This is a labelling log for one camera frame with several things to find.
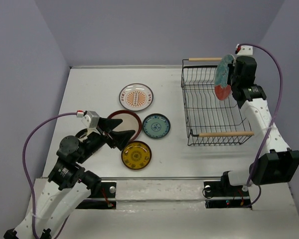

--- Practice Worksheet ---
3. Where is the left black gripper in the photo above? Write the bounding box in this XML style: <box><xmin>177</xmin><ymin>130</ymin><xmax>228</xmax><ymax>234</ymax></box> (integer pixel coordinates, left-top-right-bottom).
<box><xmin>78</xmin><ymin>116</ymin><xmax>136</xmax><ymax>162</ymax></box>

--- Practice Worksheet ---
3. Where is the red teal floral plate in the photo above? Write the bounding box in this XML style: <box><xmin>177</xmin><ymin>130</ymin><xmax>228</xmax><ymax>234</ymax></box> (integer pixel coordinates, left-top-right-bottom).
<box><xmin>214</xmin><ymin>54</ymin><xmax>235</xmax><ymax>101</ymax></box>

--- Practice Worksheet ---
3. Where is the white plate orange sunburst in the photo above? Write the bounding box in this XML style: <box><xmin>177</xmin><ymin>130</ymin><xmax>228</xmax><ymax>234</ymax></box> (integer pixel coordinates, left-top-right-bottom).
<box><xmin>119</xmin><ymin>83</ymin><xmax>154</xmax><ymax>112</ymax></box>

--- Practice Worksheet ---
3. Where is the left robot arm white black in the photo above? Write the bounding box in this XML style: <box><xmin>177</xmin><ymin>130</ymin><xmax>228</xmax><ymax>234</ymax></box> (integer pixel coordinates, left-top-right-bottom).
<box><xmin>3</xmin><ymin>111</ymin><xmax>135</xmax><ymax>239</ymax></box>

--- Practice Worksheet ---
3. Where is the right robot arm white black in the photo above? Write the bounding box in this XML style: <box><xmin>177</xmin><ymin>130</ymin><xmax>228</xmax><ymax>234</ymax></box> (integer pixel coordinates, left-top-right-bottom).
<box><xmin>219</xmin><ymin>56</ymin><xmax>299</xmax><ymax>195</ymax></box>

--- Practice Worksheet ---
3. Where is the dark red rimmed beige plate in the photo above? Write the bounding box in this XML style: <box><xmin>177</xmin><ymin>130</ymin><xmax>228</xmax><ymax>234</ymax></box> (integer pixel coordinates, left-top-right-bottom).
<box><xmin>108</xmin><ymin>110</ymin><xmax>142</xmax><ymax>142</ymax></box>

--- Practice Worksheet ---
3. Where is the cream translucent plate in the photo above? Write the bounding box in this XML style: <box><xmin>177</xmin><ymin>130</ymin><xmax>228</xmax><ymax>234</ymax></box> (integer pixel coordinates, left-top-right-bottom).
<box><xmin>75</xmin><ymin>128</ymin><xmax>89</xmax><ymax>142</ymax></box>

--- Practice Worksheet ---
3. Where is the yellow black patterned plate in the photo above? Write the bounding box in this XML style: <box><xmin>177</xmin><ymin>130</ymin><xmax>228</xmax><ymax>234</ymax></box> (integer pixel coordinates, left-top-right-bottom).
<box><xmin>121</xmin><ymin>140</ymin><xmax>152</xmax><ymax>170</ymax></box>

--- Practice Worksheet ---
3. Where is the blue white floral small plate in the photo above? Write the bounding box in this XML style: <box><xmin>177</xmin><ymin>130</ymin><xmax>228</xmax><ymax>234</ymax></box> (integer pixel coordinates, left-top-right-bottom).
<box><xmin>142</xmin><ymin>113</ymin><xmax>171</xmax><ymax>139</ymax></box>

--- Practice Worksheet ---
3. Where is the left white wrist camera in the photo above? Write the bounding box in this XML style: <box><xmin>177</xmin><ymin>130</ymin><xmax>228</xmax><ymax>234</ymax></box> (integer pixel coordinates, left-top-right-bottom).
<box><xmin>76</xmin><ymin>110</ymin><xmax>100</xmax><ymax>131</ymax></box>

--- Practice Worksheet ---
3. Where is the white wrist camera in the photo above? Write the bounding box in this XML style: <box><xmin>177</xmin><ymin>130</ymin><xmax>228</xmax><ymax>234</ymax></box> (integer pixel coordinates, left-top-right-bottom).
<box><xmin>76</xmin><ymin>110</ymin><xmax>100</xmax><ymax>131</ymax></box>
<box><xmin>235</xmin><ymin>44</ymin><xmax>253</xmax><ymax>56</ymax></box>

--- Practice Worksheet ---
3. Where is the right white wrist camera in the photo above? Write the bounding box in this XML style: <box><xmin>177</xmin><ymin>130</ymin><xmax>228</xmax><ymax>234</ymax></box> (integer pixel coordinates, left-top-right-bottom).
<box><xmin>235</xmin><ymin>44</ymin><xmax>253</xmax><ymax>56</ymax></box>

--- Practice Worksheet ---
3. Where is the black wire dish rack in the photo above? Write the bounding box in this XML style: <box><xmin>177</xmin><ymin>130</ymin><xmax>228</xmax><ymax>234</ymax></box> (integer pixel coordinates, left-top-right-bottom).
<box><xmin>181</xmin><ymin>59</ymin><xmax>252</xmax><ymax>146</ymax></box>

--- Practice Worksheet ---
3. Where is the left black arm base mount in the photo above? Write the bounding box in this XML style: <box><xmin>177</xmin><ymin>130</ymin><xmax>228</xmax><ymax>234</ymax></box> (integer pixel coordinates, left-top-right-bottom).
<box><xmin>76</xmin><ymin>180</ymin><xmax>117</xmax><ymax>210</ymax></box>

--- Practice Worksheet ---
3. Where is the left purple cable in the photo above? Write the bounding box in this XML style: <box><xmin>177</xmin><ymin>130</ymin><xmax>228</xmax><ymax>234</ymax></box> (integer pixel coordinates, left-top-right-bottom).
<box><xmin>23</xmin><ymin>112</ymin><xmax>78</xmax><ymax>239</ymax></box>

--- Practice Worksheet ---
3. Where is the purple cable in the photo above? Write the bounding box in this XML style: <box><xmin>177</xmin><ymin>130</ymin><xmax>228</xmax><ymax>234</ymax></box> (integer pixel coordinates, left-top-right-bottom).
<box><xmin>23</xmin><ymin>112</ymin><xmax>78</xmax><ymax>239</ymax></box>
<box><xmin>246</xmin><ymin>44</ymin><xmax>284</xmax><ymax>207</ymax></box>

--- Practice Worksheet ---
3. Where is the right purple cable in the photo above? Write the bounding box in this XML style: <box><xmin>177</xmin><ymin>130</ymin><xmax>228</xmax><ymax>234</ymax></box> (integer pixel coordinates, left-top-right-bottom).
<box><xmin>246</xmin><ymin>44</ymin><xmax>284</xmax><ymax>207</ymax></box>

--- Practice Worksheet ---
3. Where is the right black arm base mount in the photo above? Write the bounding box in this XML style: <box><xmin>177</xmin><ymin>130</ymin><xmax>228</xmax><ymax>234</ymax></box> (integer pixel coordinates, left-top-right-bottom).
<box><xmin>202</xmin><ymin>181</ymin><xmax>252</xmax><ymax>209</ymax></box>

